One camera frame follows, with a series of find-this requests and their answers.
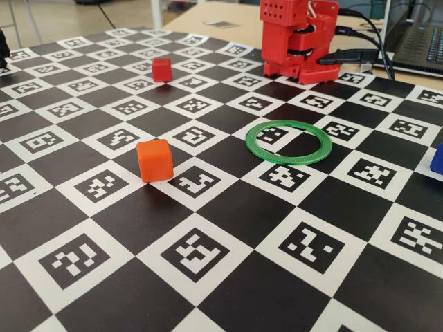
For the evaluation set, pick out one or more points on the blue cube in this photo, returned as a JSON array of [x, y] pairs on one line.
[[437, 159]]

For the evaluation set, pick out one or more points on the red cube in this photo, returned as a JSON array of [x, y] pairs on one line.
[[162, 71]]

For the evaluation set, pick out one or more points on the small printed marker sheet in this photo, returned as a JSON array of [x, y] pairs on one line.
[[221, 24]]

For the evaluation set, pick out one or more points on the red robot arm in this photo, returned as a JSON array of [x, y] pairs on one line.
[[277, 31]]

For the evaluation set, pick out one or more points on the orange cube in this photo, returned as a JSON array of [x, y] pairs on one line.
[[155, 162]]

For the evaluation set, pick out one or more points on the black white marker board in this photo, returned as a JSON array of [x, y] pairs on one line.
[[242, 214]]

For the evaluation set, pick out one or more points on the white table leg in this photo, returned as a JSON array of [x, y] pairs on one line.
[[156, 14]]

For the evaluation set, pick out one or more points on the dark laptop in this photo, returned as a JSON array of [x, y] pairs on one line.
[[415, 41]]

